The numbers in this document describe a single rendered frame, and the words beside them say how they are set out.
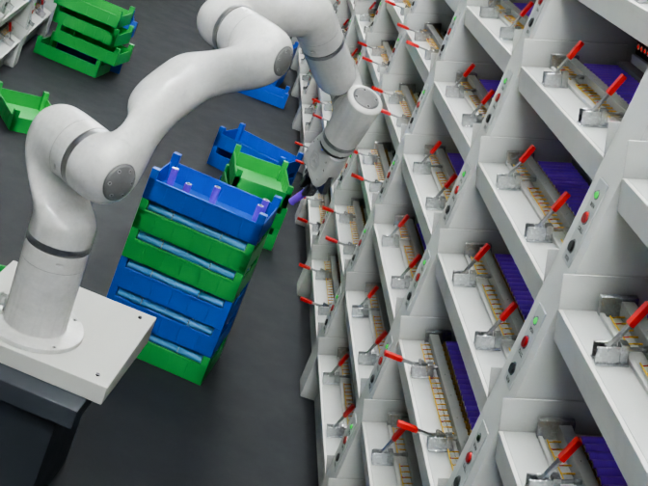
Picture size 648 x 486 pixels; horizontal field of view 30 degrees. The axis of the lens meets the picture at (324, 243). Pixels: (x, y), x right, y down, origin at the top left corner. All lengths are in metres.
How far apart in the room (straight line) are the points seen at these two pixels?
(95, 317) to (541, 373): 1.06
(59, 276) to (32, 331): 0.12
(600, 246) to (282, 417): 1.61
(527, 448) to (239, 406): 1.48
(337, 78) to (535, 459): 1.12
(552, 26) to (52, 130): 0.91
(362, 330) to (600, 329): 1.35
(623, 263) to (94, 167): 0.93
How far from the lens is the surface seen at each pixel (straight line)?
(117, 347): 2.36
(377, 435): 2.42
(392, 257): 2.82
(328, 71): 2.50
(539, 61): 2.26
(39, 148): 2.20
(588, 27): 2.27
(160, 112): 2.19
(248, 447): 2.89
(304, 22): 2.37
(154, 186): 2.95
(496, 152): 2.28
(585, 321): 1.61
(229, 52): 2.23
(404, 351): 2.34
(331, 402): 2.93
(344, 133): 2.67
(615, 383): 1.45
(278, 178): 4.34
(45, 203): 2.21
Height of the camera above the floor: 1.36
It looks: 18 degrees down
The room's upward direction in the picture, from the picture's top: 22 degrees clockwise
